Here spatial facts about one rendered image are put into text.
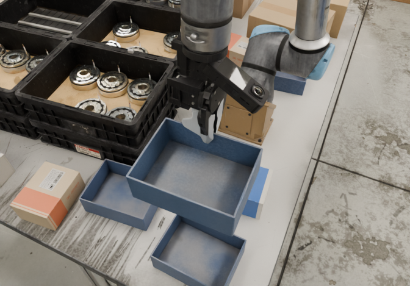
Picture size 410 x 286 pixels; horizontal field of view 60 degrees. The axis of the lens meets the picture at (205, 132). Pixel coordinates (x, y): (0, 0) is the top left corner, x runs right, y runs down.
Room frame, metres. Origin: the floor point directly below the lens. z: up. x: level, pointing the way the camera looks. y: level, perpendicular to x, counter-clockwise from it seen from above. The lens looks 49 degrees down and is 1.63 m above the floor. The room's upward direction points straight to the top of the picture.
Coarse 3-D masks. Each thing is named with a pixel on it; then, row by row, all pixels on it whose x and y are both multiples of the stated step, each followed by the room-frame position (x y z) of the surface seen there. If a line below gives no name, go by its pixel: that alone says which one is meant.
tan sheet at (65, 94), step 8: (64, 88) 0.91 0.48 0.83; (72, 88) 0.91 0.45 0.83; (96, 88) 0.91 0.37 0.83; (56, 96) 0.87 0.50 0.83; (64, 96) 0.87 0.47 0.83; (72, 96) 0.87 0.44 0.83; (80, 96) 0.87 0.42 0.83; (88, 96) 0.87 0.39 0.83; (96, 96) 0.87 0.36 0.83; (104, 96) 0.87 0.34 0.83; (120, 96) 0.87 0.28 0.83; (72, 104) 0.83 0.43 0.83; (112, 104) 0.83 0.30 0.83; (120, 104) 0.83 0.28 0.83; (128, 104) 0.83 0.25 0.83
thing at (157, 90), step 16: (64, 48) 1.00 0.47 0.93; (96, 48) 1.00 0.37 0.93; (48, 64) 0.92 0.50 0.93; (32, 80) 0.84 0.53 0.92; (160, 80) 0.84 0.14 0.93; (16, 96) 0.77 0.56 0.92; (32, 96) 0.76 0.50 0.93; (64, 112) 0.71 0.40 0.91; (80, 112) 0.70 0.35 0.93; (144, 112) 0.70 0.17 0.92; (128, 128) 0.65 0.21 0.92
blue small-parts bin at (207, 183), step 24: (168, 120) 0.47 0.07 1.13; (168, 144) 0.47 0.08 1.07; (192, 144) 0.46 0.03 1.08; (216, 144) 0.43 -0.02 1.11; (240, 144) 0.41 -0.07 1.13; (144, 168) 0.39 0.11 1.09; (168, 168) 0.40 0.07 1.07; (192, 168) 0.40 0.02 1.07; (216, 168) 0.40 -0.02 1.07; (240, 168) 0.40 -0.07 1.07; (144, 192) 0.33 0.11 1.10; (168, 192) 0.31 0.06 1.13; (192, 192) 0.35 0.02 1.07; (216, 192) 0.35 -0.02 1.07; (240, 192) 0.35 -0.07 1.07; (192, 216) 0.29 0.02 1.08; (216, 216) 0.28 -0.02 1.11; (240, 216) 0.30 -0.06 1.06
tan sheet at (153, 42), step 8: (112, 32) 1.25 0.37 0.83; (144, 32) 1.25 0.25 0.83; (152, 32) 1.25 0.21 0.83; (104, 40) 1.19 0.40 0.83; (112, 40) 1.19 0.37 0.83; (136, 40) 1.19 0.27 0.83; (144, 40) 1.19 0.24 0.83; (152, 40) 1.19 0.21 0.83; (160, 40) 1.19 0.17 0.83; (152, 48) 1.14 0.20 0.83; (160, 48) 1.14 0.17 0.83; (168, 56) 1.09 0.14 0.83
